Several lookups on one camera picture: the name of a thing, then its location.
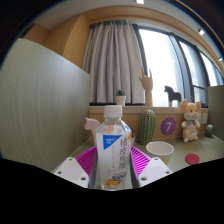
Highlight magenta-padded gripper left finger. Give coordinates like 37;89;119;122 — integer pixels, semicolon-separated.
52;145;100;189

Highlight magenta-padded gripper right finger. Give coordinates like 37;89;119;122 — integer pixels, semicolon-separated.
129;145;173;189

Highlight clear plastic drink bottle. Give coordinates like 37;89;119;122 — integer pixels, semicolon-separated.
95;104;133;192

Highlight pale yellow-white cup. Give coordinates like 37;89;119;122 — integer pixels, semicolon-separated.
145;140;175;166

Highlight small plant in white pot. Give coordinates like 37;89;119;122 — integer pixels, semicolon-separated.
129;126;137;148
115;88;127;107

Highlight tall green cactus ornament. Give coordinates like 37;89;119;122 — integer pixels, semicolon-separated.
138;108;157;146

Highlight round purple sign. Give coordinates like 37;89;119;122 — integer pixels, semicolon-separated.
160;117;177;137

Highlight pink horse figurine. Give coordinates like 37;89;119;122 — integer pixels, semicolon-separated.
83;117;102;146

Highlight plush mouse toy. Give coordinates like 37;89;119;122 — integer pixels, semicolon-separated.
180;98;203;144

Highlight grey-green desk partition panel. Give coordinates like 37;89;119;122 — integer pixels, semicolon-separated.
0;37;91;173
207;84;224;141

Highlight black horse figurine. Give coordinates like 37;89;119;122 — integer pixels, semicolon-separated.
163;85;183;108

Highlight wooden hand model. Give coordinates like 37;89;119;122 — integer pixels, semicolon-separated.
138;66;154;107

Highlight dark-framed window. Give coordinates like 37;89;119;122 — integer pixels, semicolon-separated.
132;23;224;108

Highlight grey curtain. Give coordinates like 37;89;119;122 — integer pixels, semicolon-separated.
82;19;146;105

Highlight ceiling lights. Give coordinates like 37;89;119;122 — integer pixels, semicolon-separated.
135;0;224;63

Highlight white wall outlet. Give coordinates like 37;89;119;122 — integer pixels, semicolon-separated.
200;112;209;125

